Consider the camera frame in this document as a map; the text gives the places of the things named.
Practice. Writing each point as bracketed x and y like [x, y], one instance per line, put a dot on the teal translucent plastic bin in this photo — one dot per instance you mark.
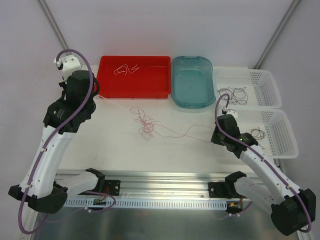
[192, 84]

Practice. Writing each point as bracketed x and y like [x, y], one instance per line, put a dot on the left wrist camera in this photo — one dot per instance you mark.
[68, 65]

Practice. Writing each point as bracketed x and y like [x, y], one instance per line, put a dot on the white perforated basket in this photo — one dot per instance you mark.
[247, 87]
[271, 128]

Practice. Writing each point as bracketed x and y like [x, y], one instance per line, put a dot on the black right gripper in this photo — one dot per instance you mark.
[225, 121]

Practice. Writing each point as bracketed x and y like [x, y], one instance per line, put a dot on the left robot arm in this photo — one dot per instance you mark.
[61, 122]

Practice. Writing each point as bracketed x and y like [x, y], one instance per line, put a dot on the upper white perforated basket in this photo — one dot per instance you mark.
[247, 87]

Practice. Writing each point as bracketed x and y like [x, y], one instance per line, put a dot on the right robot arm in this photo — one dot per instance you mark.
[290, 207]

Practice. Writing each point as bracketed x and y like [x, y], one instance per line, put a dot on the red plastic bin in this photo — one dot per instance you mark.
[134, 77]

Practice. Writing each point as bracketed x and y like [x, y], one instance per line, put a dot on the left aluminium frame post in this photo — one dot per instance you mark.
[54, 26]

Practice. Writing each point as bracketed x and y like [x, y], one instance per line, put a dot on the aluminium mounting rail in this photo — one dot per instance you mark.
[164, 185]

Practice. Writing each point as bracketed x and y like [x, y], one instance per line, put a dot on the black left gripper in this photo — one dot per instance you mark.
[63, 85]

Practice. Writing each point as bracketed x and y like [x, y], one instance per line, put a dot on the right aluminium frame post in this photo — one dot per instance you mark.
[294, 4]

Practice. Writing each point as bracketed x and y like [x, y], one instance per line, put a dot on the aluminium frame post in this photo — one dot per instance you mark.
[294, 4]
[54, 26]

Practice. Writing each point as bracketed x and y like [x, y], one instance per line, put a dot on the white slotted cable duct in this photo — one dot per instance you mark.
[134, 203]

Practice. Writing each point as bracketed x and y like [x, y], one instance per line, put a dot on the lower white perforated basket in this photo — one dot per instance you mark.
[271, 128]

